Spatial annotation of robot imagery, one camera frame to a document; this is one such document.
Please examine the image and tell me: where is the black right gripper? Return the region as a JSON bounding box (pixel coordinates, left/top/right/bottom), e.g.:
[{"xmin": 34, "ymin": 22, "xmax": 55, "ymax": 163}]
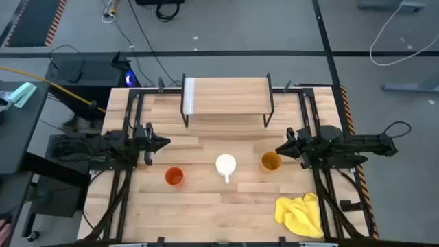
[{"xmin": 275, "ymin": 126, "xmax": 322, "ymax": 169}]

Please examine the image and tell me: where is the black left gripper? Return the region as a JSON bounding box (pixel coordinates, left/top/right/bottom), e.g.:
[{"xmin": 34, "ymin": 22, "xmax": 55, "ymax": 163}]
[{"xmin": 135, "ymin": 122, "xmax": 171, "ymax": 166}]

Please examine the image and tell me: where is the yellow cup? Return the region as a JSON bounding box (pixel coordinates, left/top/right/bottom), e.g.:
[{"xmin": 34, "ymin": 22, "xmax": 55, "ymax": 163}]
[{"xmin": 260, "ymin": 151, "xmax": 283, "ymax": 172}]

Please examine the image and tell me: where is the orange cup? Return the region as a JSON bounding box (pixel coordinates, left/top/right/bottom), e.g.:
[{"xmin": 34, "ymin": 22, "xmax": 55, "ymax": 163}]
[{"xmin": 164, "ymin": 166, "xmax": 185, "ymax": 188}]

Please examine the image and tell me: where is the white mug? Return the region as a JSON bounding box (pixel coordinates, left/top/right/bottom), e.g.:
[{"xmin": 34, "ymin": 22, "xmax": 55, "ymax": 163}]
[{"xmin": 215, "ymin": 153, "xmax": 237, "ymax": 185}]

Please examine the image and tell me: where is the wooden shelf with black legs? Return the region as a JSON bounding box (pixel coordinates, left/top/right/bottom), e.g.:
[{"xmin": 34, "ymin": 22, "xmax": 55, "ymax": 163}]
[{"xmin": 180, "ymin": 73, "xmax": 275, "ymax": 128}]

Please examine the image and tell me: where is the yellow cloth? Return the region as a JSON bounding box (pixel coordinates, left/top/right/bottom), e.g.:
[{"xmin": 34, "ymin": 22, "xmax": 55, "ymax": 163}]
[{"xmin": 274, "ymin": 192, "xmax": 325, "ymax": 239}]

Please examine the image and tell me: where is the orange black hazard strip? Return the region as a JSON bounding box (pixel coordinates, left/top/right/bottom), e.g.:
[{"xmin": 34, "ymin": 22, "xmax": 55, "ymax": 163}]
[{"xmin": 339, "ymin": 85, "xmax": 380, "ymax": 241}]

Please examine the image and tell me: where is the black computer tower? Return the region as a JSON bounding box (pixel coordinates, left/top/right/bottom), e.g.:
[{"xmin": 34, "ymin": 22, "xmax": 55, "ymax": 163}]
[{"xmin": 45, "ymin": 51, "xmax": 141, "ymax": 121}]

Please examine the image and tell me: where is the small black box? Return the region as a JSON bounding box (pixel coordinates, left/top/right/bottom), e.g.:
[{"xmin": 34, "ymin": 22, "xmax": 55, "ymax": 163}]
[{"xmin": 67, "ymin": 60, "xmax": 86, "ymax": 84}]

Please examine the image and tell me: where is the black rolling cart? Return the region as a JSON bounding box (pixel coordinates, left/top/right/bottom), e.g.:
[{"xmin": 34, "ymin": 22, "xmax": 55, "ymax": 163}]
[{"xmin": 20, "ymin": 150, "xmax": 92, "ymax": 241}]

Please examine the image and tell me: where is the grey desk foot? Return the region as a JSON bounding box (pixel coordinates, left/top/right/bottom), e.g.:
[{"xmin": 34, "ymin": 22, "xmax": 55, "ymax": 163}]
[
  {"xmin": 381, "ymin": 79, "xmax": 439, "ymax": 93},
  {"xmin": 358, "ymin": 0, "xmax": 427, "ymax": 11}
]

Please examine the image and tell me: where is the black device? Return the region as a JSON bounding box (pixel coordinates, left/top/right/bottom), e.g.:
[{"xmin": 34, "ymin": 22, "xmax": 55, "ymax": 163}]
[{"xmin": 135, "ymin": 0, "xmax": 186, "ymax": 6}]

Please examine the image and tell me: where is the black desk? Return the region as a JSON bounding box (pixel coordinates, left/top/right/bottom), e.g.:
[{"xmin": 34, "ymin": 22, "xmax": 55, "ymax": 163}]
[{"xmin": 0, "ymin": 80, "xmax": 51, "ymax": 247}]

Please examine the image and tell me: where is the mint green stapler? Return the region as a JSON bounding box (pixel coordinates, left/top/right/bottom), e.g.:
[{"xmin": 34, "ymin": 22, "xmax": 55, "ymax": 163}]
[{"xmin": 7, "ymin": 82, "xmax": 38, "ymax": 109}]

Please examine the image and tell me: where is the clear plastic bag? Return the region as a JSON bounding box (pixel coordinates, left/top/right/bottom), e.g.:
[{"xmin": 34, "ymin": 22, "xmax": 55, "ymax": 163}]
[{"xmin": 0, "ymin": 89, "xmax": 14, "ymax": 113}]

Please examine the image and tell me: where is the black hazard-striped floor mat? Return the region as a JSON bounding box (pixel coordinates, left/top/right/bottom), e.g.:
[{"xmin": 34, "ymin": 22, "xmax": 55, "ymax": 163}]
[{"xmin": 0, "ymin": 0, "xmax": 68, "ymax": 48}]

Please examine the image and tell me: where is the black aluminium table frame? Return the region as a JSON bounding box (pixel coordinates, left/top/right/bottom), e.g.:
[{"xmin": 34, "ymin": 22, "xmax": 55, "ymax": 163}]
[{"xmin": 84, "ymin": 87, "xmax": 377, "ymax": 241}]

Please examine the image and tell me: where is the black clamp handle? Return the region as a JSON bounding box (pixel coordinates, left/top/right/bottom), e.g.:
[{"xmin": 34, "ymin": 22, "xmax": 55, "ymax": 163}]
[{"xmin": 340, "ymin": 200, "xmax": 364, "ymax": 212}]

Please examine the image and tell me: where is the long black cable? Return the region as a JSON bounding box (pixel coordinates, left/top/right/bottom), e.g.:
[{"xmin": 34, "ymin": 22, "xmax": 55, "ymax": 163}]
[{"xmin": 127, "ymin": 0, "xmax": 182, "ymax": 87}]

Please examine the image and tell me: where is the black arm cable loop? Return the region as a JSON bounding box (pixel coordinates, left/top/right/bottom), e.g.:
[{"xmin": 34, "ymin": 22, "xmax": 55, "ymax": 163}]
[{"xmin": 383, "ymin": 120, "xmax": 412, "ymax": 138}]

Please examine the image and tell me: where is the yellow cable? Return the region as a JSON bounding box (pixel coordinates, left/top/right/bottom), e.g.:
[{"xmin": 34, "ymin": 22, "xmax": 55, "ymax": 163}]
[{"xmin": 0, "ymin": 65, "xmax": 107, "ymax": 114}]

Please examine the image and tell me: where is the coiled black cable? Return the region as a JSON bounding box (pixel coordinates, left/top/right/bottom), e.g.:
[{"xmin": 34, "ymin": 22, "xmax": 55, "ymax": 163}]
[{"xmin": 156, "ymin": 2, "xmax": 181, "ymax": 23}]

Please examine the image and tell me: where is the white cable bundle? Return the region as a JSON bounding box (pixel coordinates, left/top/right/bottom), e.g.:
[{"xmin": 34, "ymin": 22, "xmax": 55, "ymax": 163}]
[{"xmin": 101, "ymin": 0, "xmax": 119, "ymax": 24}]

